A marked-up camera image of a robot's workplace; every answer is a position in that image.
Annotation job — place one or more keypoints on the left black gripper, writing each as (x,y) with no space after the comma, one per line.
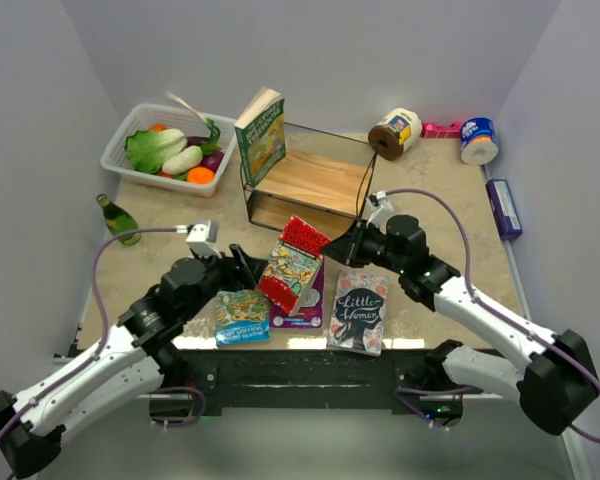
(254,267)

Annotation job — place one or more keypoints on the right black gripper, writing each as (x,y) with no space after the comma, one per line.
(342,249)

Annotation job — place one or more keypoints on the red treehouse book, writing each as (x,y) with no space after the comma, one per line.
(293,265)

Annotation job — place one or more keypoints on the black wire wooden shelf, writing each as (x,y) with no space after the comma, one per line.
(323,180)

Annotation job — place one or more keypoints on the green 104-storey treehouse book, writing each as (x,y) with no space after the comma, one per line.
(260,133)

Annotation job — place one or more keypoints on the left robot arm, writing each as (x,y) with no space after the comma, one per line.
(133,357)

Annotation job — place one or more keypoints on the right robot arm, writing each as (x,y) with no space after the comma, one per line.
(550,376)

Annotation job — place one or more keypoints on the blue 26-storey treehouse book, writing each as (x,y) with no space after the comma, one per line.
(241,317)

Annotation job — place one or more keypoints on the purple book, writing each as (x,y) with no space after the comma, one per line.
(309,315)

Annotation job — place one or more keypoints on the little women book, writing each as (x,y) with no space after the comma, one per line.
(358,313)

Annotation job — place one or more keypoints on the toy orange carrot slice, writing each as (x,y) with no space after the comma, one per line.
(200,175)

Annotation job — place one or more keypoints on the toy purple onion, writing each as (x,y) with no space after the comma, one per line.
(213,160)

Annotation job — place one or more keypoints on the brown core paper roll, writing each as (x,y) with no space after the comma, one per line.
(395,133)

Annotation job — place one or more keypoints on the toy white radish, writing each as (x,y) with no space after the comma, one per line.
(184,161)

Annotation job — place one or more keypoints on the toy green leek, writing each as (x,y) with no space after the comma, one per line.
(211,145)

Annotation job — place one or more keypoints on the green glass bottle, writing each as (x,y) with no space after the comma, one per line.
(118,221)

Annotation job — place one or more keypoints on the pink plastic object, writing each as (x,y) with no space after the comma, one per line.
(436,131)

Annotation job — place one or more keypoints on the toy green cabbage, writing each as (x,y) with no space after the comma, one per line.
(148,150)

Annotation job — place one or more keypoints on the purple box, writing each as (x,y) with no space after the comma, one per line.
(503,209)

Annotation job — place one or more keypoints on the blue wrapped toilet roll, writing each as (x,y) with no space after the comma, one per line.
(479,143)

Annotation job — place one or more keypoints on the white plastic basket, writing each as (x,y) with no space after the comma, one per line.
(143,116)

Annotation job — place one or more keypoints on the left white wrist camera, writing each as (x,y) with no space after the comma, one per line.
(201,238)

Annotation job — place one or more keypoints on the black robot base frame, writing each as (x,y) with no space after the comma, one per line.
(400,381)

